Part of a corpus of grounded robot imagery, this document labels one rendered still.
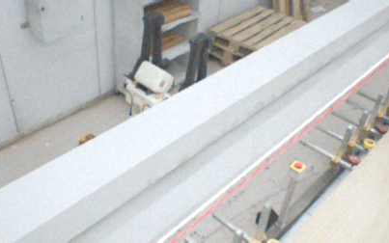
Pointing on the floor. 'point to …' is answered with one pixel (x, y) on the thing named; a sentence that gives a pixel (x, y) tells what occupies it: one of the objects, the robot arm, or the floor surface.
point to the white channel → (167, 133)
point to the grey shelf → (127, 13)
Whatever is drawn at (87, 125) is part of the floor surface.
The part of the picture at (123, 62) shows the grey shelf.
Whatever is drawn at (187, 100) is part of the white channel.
